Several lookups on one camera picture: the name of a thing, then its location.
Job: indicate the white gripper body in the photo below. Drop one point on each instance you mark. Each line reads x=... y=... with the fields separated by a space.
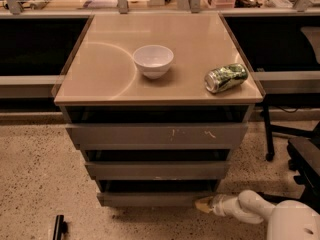
x=218 y=204

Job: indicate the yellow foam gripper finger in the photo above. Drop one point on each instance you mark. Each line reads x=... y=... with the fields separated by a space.
x=205 y=204

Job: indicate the grey bottom drawer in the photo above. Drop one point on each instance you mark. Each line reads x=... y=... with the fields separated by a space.
x=155 y=193

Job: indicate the grey drawer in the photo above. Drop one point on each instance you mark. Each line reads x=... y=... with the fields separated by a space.
x=155 y=193
x=172 y=170
x=161 y=136

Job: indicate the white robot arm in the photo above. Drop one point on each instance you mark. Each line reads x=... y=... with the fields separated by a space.
x=287 y=220

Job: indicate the grey middle drawer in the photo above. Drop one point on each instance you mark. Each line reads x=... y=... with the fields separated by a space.
x=172 y=170

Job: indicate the grey drawer cabinet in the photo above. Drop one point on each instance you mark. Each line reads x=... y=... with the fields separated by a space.
x=140 y=108

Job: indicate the grey top drawer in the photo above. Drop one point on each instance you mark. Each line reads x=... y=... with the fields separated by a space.
x=161 y=136

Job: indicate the black desk leg with caster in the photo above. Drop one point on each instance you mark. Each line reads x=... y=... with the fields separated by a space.
x=270 y=129

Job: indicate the black office chair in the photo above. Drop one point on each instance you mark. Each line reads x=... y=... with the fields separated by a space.
x=305 y=159

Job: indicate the green crushed soda can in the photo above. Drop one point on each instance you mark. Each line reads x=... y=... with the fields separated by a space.
x=225 y=77

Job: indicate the black object on floor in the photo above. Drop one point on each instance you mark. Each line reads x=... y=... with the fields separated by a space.
x=60 y=228

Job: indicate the white ceramic bowl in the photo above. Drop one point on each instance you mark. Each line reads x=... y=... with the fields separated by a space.
x=153 y=61

